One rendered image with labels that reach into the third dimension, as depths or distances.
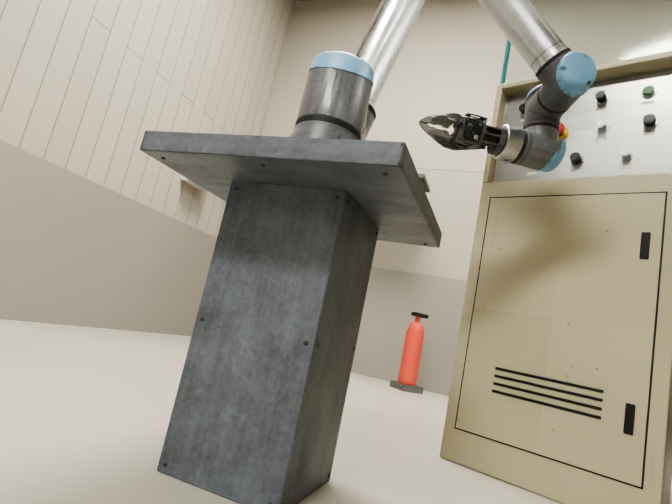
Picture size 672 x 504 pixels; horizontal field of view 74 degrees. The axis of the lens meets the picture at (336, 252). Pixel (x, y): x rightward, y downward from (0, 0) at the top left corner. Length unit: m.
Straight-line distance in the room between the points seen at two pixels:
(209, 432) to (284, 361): 0.19
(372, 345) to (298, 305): 2.98
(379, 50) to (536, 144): 0.47
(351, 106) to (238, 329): 0.51
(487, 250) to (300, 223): 0.83
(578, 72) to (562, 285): 0.57
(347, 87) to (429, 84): 3.43
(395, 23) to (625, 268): 0.90
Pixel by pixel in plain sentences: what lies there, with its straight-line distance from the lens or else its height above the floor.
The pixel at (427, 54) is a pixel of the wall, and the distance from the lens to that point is 4.60.
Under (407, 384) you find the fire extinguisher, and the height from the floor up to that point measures 0.05.
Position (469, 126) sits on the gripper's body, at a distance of 1.19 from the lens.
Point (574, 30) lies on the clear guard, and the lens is 1.84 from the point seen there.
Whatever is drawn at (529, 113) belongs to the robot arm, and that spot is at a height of 0.97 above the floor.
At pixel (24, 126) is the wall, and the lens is 2.99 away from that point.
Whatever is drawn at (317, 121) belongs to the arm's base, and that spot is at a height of 0.72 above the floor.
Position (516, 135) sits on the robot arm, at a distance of 1.24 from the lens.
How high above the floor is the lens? 0.31
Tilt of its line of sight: 10 degrees up
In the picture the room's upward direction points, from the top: 12 degrees clockwise
